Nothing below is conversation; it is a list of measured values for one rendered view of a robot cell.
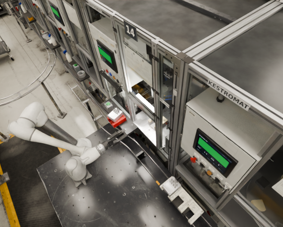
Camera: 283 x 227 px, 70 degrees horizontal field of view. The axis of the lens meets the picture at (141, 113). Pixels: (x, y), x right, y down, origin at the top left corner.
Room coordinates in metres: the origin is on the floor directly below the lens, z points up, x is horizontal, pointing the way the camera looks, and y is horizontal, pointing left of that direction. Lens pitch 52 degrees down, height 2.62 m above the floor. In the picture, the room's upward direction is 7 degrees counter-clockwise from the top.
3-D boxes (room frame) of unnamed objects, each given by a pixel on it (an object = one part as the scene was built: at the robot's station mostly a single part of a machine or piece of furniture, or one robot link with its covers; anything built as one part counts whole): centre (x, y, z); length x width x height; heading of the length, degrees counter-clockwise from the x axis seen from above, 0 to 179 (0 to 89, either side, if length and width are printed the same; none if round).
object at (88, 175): (0.83, 0.68, 0.71); 0.22 x 0.18 x 0.06; 32
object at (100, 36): (1.50, 0.12, 1.60); 0.42 x 0.29 x 0.46; 32
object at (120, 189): (0.62, 0.33, 0.66); 1.50 x 1.06 x 0.04; 32
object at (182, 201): (0.45, -0.23, 0.84); 0.36 x 0.14 x 0.10; 32
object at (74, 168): (0.85, 0.69, 0.85); 0.18 x 0.16 x 0.22; 164
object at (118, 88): (1.43, 0.24, 1.37); 0.36 x 0.04 x 0.04; 32
